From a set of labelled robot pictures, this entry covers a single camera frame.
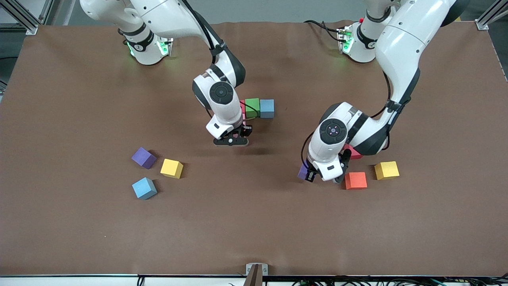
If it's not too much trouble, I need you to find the green foam cube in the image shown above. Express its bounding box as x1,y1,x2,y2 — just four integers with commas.
245,98,261,118

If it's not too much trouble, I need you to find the light blue foam cube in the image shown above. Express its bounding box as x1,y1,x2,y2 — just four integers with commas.
260,99,275,119
132,177,158,200

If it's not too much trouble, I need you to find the yellow foam cube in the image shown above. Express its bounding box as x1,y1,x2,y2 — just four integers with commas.
160,158,184,179
374,161,400,181

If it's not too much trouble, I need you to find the orange foam cube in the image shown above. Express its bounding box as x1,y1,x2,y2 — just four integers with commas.
344,172,368,190

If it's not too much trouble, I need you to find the brown table cover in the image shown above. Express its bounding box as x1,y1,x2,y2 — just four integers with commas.
0,20,508,277

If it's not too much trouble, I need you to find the aluminium frame strut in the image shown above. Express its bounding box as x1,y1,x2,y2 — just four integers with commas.
38,0,55,25

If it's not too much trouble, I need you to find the aluminium frame post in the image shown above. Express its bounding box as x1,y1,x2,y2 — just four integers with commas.
475,0,508,31
0,0,39,35

